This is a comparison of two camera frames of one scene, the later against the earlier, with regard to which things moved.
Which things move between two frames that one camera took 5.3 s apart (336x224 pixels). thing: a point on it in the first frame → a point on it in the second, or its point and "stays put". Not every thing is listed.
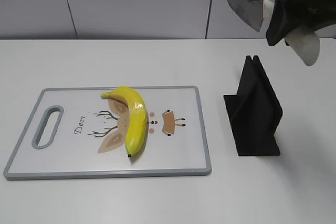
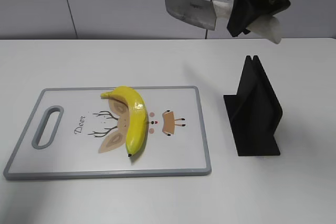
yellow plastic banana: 137,120 stays put
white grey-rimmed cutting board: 74,132 stays put
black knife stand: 254,112 stays put
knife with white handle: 304,42 → 205,13
